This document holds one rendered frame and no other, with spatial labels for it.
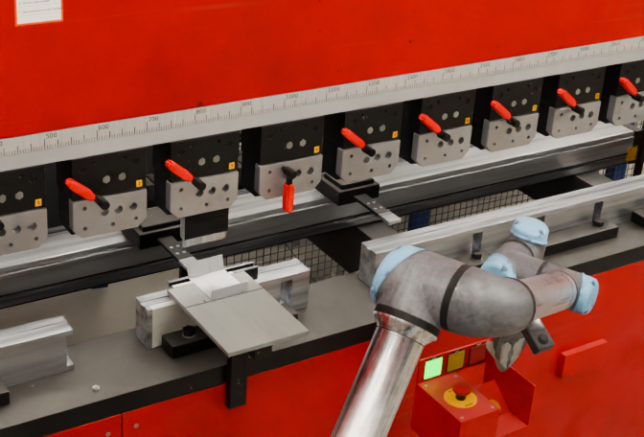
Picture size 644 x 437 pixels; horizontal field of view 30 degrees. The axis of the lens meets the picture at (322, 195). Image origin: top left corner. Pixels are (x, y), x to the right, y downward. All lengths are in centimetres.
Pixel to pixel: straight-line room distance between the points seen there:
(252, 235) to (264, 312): 47
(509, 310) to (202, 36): 77
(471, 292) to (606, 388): 145
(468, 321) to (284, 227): 102
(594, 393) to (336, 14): 140
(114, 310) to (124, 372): 188
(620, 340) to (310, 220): 91
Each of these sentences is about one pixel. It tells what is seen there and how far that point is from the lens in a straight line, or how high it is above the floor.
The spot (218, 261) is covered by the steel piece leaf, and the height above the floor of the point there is 102.
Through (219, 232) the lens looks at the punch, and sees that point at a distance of 250.
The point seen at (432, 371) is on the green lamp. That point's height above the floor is 80.
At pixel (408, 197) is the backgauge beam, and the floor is 93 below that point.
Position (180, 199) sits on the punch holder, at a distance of 237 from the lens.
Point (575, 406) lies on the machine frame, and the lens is 331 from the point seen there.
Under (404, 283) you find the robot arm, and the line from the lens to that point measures 199.
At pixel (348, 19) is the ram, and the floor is 154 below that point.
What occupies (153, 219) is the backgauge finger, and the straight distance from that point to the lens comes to 269.
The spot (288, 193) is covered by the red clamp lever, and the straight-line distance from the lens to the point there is 245.
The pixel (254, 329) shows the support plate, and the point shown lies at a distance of 237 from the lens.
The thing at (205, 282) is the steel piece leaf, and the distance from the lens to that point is 252.
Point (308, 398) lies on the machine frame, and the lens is 266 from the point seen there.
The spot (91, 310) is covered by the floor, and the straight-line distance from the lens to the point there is 435.
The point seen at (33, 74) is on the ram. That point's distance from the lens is 216.
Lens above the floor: 227
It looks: 26 degrees down
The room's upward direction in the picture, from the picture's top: 4 degrees clockwise
